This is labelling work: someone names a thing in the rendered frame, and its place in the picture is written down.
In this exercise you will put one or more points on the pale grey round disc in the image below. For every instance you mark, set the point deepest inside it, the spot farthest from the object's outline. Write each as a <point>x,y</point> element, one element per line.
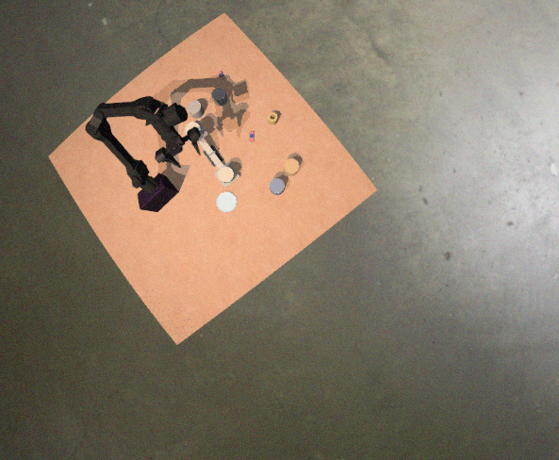
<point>226,202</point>

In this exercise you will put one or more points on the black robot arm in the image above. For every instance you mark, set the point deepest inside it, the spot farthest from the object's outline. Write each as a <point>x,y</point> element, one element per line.
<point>143,108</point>

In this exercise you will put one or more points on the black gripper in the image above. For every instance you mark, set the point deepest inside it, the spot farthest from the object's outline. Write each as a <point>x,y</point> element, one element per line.
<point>161,154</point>

